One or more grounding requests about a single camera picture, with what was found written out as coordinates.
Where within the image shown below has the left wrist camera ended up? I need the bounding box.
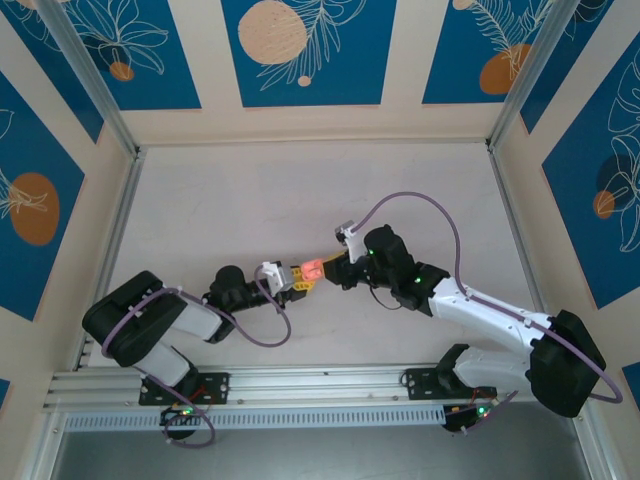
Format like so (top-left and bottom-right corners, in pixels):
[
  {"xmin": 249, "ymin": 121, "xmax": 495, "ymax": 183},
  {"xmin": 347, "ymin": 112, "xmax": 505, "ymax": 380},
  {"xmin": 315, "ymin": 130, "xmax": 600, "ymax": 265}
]
[{"xmin": 260, "ymin": 259, "xmax": 297, "ymax": 295}]

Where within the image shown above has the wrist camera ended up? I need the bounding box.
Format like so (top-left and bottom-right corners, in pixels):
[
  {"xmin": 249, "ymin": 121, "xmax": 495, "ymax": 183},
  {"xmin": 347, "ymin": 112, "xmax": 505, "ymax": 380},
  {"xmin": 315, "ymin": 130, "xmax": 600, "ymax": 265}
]
[
  {"xmin": 260, "ymin": 259, "xmax": 297, "ymax": 295},
  {"xmin": 335, "ymin": 222, "xmax": 370, "ymax": 264}
]

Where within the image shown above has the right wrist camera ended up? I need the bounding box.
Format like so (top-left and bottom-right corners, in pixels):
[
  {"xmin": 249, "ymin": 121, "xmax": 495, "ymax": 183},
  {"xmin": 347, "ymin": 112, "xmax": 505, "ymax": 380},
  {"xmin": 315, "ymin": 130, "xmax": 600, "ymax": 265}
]
[{"xmin": 335, "ymin": 222, "xmax": 370, "ymax": 264}]

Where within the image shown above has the thin black wire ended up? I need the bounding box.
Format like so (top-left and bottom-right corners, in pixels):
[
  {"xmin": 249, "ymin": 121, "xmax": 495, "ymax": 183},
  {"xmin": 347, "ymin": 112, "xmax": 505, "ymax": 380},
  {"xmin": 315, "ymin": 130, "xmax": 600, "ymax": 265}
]
[{"xmin": 368, "ymin": 285, "xmax": 399, "ymax": 312}]

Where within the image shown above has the wide aluminium base rail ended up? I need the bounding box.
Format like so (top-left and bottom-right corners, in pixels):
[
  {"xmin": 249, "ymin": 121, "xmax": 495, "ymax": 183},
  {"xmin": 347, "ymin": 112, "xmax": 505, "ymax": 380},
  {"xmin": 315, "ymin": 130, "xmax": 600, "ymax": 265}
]
[{"xmin": 42, "ymin": 364, "xmax": 594, "ymax": 409}]

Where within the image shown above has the white slotted cable duct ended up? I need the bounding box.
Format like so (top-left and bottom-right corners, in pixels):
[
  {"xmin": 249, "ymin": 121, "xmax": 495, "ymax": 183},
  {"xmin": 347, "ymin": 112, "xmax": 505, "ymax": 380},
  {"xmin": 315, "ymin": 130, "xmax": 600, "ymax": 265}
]
[{"xmin": 64, "ymin": 405, "xmax": 446, "ymax": 433}]

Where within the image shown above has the aluminium side rail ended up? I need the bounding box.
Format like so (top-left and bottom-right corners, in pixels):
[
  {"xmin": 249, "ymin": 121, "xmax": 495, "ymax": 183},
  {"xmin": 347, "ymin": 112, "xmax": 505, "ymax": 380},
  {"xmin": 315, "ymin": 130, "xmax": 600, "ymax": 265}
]
[
  {"xmin": 486, "ymin": 141, "xmax": 559, "ymax": 321},
  {"xmin": 73, "ymin": 146, "xmax": 148, "ymax": 372}
]

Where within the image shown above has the aluminium frame post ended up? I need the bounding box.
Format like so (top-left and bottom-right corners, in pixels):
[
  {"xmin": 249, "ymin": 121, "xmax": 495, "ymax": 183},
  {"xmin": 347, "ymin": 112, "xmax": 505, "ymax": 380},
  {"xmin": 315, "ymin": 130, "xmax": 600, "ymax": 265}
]
[
  {"xmin": 487, "ymin": 0, "xmax": 569, "ymax": 151},
  {"xmin": 37, "ymin": 0, "xmax": 147, "ymax": 161}
]

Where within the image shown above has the aluminium frame bar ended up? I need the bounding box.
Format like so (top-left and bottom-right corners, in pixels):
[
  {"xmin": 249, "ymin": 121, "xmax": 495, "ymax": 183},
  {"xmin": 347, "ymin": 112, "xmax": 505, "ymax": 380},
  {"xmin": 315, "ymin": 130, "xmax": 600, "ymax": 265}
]
[
  {"xmin": 567, "ymin": 399, "xmax": 609, "ymax": 480},
  {"xmin": 27, "ymin": 407, "xmax": 69, "ymax": 480}
]

